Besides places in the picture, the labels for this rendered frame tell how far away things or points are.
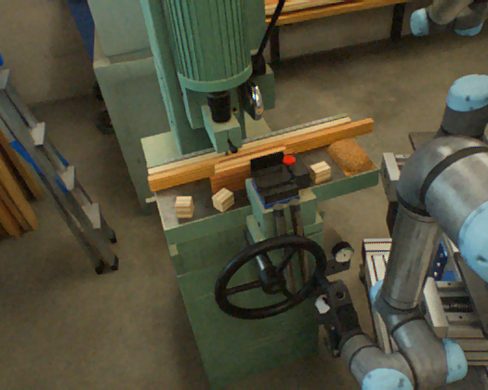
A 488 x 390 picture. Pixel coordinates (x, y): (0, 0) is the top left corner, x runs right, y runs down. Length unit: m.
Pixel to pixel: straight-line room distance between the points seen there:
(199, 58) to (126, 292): 1.43
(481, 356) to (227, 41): 0.94
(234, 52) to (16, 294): 1.76
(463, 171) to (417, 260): 0.25
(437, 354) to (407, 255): 0.20
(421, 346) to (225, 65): 0.68
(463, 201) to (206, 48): 0.62
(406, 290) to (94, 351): 1.49
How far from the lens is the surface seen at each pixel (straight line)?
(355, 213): 2.44
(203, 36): 1.01
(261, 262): 1.15
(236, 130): 1.17
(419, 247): 0.82
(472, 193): 0.62
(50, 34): 3.59
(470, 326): 1.20
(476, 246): 0.61
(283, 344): 1.79
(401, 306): 0.95
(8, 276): 2.57
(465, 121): 1.41
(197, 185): 1.27
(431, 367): 0.93
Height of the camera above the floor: 1.73
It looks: 42 degrees down
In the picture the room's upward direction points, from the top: 7 degrees counter-clockwise
